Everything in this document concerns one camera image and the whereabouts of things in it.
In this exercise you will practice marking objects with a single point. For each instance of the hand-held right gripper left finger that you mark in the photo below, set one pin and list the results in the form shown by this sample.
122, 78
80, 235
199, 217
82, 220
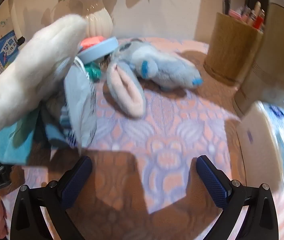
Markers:
75, 180

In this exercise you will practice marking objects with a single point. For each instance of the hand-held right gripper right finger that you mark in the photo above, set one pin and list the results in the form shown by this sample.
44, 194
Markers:
213, 182

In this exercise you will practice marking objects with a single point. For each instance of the light blue cloth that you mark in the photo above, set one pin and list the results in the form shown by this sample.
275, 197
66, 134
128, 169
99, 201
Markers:
9, 145

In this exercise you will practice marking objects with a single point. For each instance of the grey blue cloth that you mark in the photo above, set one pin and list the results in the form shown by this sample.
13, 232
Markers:
82, 110

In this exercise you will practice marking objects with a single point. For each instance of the large white plush toy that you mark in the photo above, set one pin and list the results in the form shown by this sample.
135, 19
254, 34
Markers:
31, 65

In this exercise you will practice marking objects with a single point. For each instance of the pink packet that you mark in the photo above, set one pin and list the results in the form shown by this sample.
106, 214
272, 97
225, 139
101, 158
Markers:
92, 42

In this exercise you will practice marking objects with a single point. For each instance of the white tissue pack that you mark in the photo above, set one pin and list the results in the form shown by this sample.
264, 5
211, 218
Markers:
262, 140

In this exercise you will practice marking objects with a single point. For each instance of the teal packet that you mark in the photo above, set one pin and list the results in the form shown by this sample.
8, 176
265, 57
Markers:
94, 72

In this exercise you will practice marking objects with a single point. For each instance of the grey blue bunny plush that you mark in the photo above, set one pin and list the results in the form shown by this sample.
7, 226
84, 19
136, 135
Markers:
157, 67

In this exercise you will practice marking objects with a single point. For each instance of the beige cylindrical container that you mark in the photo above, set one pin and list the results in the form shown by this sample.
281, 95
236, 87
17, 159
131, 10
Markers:
269, 62

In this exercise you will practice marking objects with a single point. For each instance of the light blue round tin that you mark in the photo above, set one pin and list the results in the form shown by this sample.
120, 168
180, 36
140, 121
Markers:
99, 48

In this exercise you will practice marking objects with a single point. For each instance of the wooden pen holder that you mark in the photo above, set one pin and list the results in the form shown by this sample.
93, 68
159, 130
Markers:
232, 50

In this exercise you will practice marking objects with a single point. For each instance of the white ribbed vase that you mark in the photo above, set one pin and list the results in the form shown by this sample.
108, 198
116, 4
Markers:
99, 17

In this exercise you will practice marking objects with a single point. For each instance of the bunch of pens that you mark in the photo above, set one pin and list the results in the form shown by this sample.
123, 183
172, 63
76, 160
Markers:
254, 17

